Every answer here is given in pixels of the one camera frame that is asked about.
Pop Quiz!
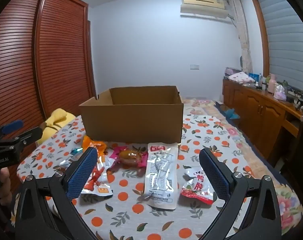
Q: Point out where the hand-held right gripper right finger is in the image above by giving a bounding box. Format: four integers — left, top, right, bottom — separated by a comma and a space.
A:
199, 147, 283, 240

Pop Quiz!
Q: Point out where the clear orange crayfish packet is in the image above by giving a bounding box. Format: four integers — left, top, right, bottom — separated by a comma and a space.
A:
80, 135, 114, 202

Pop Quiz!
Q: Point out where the yellow plush pillow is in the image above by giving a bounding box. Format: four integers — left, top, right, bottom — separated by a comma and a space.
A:
37, 108, 77, 145

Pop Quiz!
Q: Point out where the long white snack packet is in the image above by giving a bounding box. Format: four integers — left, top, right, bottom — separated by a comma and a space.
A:
138, 142, 179, 210

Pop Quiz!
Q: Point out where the teal cloth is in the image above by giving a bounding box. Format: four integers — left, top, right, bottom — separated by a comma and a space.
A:
225, 108, 240, 119

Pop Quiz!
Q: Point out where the cream wall air conditioner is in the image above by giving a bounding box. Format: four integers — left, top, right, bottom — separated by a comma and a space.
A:
180, 0, 228, 19

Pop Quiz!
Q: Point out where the orange fruit print bedsheet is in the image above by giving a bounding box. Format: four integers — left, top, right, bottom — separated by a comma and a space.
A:
17, 114, 303, 240

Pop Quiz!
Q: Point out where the pink folded cloth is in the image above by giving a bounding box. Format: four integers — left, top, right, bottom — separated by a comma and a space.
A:
228, 71, 255, 83

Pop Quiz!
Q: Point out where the red and white snack packet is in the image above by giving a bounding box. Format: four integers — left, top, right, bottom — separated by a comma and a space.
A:
180, 166, 217, 205

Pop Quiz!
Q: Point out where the wooden side cabinet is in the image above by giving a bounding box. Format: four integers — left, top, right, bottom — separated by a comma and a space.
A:
221, 77, 303, 170

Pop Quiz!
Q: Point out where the pink bottle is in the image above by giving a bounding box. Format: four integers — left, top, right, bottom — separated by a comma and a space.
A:
267, 74, 277, 92

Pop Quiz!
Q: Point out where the pink tissue pack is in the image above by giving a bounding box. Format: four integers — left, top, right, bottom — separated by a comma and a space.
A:
273, 85, 287, 101

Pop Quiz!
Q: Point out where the small black tripod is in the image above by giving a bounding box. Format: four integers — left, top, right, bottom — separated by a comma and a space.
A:
293, 95, 303, 110

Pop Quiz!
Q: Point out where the red-brown slatted wardrobe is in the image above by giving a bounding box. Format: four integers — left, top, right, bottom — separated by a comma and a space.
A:
0, 0, 99, 188

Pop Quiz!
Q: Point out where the person's left hand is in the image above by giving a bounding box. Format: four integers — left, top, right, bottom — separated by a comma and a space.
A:
0, 168, 11, 203

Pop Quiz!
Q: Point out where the pale floral curtain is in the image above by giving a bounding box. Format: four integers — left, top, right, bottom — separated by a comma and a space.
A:
228, 0, 253, 74

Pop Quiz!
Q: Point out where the window with grey blinds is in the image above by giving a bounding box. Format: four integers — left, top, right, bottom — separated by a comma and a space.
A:
250, 0, 303, 105

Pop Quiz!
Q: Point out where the blue candy wrapper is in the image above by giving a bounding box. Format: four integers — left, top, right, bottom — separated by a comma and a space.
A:
58, 147, 84, 170

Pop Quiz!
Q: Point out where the brown cardboard box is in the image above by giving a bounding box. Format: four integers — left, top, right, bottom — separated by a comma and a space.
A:
79, 85, 184, 143

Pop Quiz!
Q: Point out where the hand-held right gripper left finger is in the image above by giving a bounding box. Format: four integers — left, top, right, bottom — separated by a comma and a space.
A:
15, 146, 98, 240

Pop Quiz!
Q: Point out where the pink packet with brown egg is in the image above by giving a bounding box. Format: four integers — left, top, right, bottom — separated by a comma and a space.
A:
106, 147, 148, 175

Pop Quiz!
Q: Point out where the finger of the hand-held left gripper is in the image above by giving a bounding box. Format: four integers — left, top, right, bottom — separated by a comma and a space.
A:
0, 120, 24, 140
13, 126, 44, 147

